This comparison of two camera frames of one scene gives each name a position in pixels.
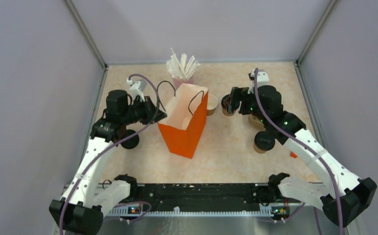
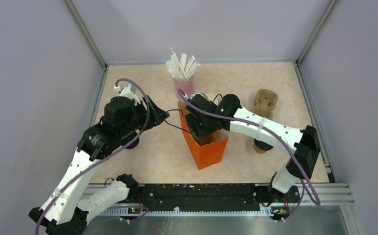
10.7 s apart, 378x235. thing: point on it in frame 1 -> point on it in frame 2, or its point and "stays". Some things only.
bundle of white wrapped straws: [179, 69] stays
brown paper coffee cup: [258, 150] stays
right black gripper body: [248, 105] -> [199, 127]
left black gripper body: [142, 111] stays
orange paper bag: [186, 107] -> [211, 151]
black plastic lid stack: [132, 142] stays
